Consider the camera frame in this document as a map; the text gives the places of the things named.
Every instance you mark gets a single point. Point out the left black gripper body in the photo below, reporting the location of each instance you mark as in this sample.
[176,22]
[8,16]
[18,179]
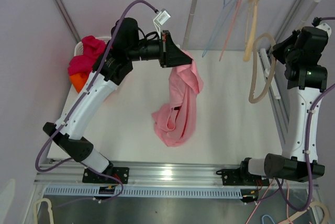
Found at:
[165,56]

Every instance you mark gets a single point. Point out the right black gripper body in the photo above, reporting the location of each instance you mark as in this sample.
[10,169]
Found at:
[283,52]

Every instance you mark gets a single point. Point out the pink t shirt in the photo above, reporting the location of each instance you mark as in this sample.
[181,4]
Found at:
[175,121]

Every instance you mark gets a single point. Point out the pink wire hanger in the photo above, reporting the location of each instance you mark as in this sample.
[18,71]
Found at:
[236,10]

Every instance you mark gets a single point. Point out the blue wire hanger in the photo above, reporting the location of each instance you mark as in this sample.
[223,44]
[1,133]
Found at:
[227,6]

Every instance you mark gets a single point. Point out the red t shirt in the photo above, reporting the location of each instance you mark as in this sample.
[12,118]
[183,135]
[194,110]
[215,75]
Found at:
[92,49]

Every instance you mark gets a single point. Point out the orange t shirt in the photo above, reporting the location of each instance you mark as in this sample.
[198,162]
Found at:
[78,80]

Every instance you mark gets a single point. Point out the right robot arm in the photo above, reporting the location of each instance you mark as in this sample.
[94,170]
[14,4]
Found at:
[306,83]

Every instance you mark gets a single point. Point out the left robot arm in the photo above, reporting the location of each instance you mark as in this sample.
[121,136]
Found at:
[109,70]

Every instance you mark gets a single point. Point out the beige hanger on floor right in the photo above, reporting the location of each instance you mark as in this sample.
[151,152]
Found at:
[322,211]

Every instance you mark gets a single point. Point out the white plastic laundry basket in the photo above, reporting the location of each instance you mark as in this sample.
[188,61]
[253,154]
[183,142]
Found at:
[78,50]

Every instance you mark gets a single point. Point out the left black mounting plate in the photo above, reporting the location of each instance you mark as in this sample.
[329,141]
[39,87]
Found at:
[112,173]

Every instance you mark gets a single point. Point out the black mounting plate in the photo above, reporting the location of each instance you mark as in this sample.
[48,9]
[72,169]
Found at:
[112,173]
[237,177]

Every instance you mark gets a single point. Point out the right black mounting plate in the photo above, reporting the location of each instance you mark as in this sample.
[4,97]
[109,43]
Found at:
[237,177]

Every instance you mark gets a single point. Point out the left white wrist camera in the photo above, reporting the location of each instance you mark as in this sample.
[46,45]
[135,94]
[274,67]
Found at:
[160,19]

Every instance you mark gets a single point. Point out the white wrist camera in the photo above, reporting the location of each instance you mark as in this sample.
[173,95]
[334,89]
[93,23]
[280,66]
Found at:
[160,19]
[320,23]

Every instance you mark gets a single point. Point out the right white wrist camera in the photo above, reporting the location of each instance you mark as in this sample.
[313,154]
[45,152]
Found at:
[320,23]

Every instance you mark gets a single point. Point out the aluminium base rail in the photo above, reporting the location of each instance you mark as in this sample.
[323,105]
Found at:
[143,174]

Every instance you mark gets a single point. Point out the white slotted cable duct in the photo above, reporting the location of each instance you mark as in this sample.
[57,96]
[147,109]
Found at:
[133,191]

